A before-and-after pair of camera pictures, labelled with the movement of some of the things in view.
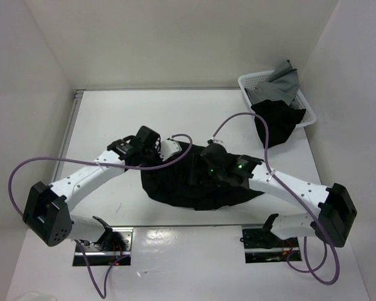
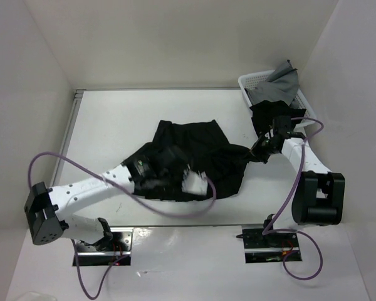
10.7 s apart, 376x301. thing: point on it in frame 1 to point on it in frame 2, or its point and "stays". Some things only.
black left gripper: [156, 148] to [170, 190]
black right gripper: [203, 162] to [255, 150]
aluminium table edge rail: [78, 95] stays
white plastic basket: [300, 101] stays
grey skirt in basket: [283, 86] stays
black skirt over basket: [281, 119] stays
